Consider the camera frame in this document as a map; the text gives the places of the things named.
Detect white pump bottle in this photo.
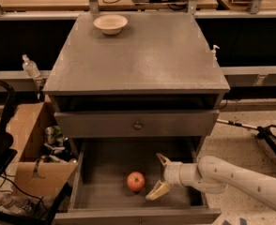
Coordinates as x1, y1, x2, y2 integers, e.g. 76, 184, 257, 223
211, 44, 220, 62

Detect black tripod stand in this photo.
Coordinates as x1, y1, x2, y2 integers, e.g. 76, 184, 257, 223
217, 119, 276, 155

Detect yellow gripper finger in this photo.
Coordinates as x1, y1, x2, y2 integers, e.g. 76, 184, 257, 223
156, 153, 171, 168
146, 180, 171, 201

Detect white bowl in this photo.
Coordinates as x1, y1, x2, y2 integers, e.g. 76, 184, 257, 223
94, 15, 128, 35

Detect red apple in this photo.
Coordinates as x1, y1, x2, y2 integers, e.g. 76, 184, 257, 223
127, 172, 146, 192

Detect grey drawer cabinet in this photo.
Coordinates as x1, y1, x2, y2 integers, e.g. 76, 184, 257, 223
42, 12, 231, 143

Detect black floor cable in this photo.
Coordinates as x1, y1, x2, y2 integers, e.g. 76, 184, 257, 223
0, 172, 52, 218

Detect clear plastic bottle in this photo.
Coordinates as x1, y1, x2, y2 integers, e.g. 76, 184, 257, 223
22, 54, 40, 78

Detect cardboard box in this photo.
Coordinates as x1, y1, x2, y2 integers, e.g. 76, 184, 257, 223
9, 102, 78, 197

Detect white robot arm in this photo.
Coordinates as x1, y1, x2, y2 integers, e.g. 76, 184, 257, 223
146, 153, 276, 211

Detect items in cardboard box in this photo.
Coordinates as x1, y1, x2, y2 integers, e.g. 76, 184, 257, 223
40, 126, 77, 163

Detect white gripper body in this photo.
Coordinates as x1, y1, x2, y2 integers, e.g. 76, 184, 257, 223
163, 162, 201, 188

